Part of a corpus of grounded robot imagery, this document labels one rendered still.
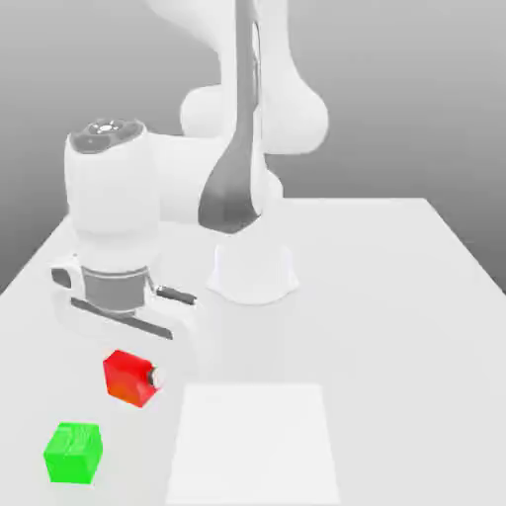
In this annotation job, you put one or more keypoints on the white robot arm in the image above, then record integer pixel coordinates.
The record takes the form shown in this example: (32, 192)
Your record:
(114, 189)

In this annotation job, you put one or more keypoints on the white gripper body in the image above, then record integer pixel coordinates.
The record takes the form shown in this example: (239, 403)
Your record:
(118, 330)

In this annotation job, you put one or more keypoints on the small green cube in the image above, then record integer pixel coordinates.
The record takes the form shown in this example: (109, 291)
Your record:
(73, 454)

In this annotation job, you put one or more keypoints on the small red cube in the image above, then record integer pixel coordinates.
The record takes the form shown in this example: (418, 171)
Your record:
(126, 379)

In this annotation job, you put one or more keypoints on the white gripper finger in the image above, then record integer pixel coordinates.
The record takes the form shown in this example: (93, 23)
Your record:
(159, 378)

